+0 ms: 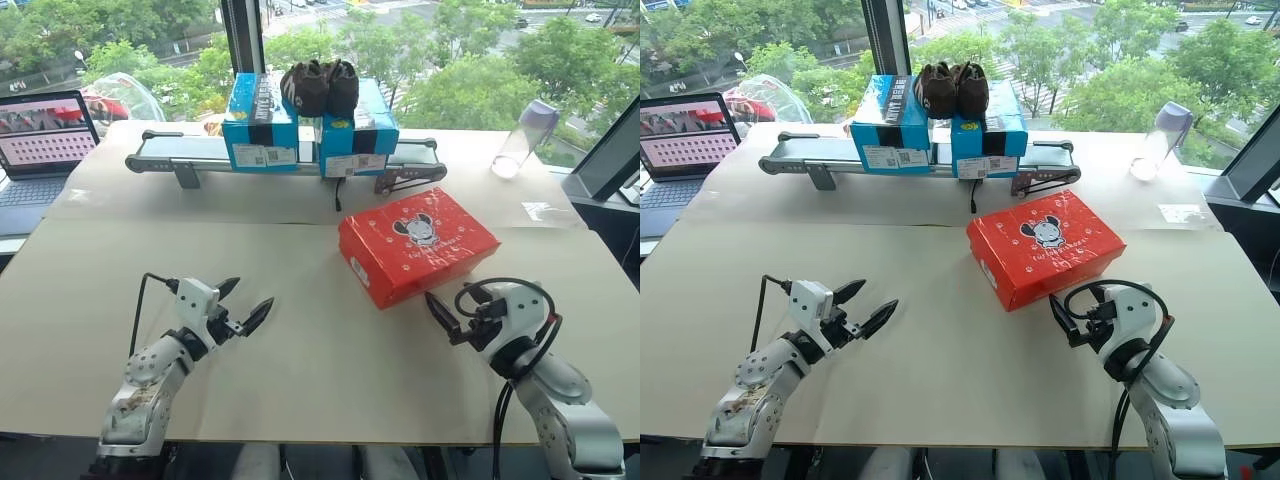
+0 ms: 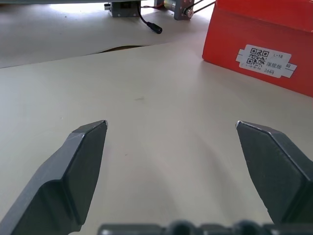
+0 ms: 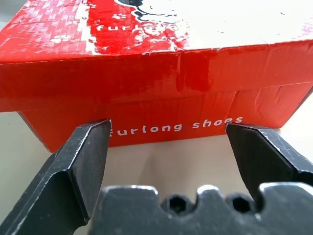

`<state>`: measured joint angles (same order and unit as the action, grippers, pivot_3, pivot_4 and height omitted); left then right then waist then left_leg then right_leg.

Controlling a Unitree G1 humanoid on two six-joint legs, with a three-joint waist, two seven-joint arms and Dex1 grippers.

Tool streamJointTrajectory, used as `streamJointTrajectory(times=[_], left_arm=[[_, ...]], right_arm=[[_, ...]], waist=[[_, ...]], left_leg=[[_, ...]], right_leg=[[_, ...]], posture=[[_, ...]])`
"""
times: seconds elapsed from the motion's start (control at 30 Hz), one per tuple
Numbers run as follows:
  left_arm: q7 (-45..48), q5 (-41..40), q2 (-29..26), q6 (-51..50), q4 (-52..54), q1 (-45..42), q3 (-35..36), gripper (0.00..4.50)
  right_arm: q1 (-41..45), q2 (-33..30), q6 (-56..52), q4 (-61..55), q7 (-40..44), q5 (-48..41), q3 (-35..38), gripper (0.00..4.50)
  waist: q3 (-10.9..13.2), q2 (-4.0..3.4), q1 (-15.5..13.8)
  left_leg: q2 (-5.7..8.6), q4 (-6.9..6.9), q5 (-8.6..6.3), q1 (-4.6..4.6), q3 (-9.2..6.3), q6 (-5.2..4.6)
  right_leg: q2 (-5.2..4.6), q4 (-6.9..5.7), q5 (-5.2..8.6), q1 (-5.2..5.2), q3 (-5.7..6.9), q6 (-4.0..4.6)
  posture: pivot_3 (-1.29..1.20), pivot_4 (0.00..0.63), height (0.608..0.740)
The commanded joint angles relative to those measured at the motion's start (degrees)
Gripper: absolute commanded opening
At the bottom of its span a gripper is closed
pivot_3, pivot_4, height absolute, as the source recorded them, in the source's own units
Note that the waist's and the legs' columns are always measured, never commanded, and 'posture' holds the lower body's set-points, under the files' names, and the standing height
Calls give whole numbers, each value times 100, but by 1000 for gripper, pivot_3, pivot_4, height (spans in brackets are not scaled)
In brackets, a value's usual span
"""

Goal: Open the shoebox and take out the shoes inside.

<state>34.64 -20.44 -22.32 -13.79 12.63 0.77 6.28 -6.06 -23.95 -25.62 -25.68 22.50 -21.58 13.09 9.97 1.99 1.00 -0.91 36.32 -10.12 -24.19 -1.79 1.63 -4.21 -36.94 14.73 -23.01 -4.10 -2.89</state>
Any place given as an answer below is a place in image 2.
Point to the white QR code label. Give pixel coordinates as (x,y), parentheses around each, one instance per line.
(265,61)

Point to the red box with QR label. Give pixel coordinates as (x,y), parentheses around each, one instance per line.
(264,36)

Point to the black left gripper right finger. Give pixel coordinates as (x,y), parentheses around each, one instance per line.
(276,171)

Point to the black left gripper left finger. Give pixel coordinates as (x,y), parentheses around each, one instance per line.
(61,186)

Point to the grey metal box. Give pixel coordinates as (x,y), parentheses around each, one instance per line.
(124,8)

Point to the grey metal motor bracket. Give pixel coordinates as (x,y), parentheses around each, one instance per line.
(179,8)

